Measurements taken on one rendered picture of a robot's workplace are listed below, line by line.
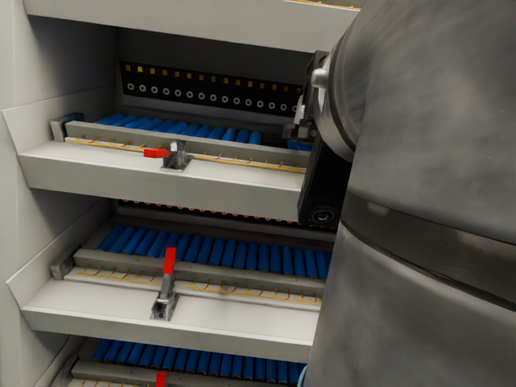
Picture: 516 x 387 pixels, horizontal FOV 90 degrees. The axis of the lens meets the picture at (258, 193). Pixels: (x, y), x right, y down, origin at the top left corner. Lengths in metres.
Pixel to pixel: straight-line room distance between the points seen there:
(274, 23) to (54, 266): 0.43
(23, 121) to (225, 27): 0.26
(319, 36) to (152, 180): 0.25
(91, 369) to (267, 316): 0.32
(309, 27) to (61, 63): 0.33
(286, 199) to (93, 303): 0.30
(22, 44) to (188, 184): 0.24
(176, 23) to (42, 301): 0.39
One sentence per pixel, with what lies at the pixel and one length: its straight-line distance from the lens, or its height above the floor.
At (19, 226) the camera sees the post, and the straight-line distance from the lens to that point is 0.44.
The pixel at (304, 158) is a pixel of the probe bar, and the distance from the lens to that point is 0.35.
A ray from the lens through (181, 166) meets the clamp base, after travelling 0.33.
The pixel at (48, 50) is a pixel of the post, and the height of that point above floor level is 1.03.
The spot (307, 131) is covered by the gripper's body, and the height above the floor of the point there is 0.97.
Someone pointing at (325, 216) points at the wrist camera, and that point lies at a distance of 0.26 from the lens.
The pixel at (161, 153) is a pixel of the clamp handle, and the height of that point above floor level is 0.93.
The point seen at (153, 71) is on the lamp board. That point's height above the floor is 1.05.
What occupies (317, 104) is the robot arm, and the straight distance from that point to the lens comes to 0.17.
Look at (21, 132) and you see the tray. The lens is 0.42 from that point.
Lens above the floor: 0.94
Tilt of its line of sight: 9 degrees down
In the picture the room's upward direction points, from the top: 8 degrees clockwise
